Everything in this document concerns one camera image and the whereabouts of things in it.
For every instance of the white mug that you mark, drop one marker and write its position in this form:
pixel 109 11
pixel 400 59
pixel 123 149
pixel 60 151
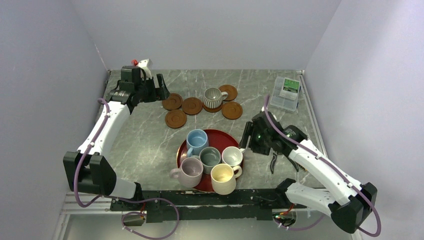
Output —
pixel 232 156

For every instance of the red round tray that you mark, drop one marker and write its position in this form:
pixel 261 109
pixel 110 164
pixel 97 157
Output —
pixel 217 139

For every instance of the brown coaster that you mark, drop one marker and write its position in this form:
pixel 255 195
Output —
pixel 212 110
pixel 232 110
pixel 175 119
pixel 192 106
pixel 173 102
pixel 231 90

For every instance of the grey ribbed mug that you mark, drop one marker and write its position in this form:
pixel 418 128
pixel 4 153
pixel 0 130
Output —
pixel 213 97

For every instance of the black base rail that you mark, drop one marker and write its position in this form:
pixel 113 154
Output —
pixel 168 205

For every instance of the black handled pliers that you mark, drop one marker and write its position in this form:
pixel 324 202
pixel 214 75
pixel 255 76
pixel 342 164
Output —
pixel 274 160

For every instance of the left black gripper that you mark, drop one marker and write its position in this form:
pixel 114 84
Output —
pixel 160 93

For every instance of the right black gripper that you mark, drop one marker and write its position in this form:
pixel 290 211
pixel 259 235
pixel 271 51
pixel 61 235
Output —
pixel 251 129

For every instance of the blue mug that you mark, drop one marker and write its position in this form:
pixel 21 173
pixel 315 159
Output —
pixel 196 141

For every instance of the grey-green mug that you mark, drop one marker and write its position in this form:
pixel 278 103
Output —
pixel 210 157

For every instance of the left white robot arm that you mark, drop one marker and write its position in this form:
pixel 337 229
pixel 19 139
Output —
pixel 87 169

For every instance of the cream yellow mug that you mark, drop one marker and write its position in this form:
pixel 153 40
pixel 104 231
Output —
pixel 223 178

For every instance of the lilac mug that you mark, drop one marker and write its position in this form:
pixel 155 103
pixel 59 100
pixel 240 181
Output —
pixel 190 172

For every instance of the clear plastic parts box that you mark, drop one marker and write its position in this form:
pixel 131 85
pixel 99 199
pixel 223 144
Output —
pixel 285 94

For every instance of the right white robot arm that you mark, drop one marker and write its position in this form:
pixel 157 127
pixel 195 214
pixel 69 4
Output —
pixel 346 200

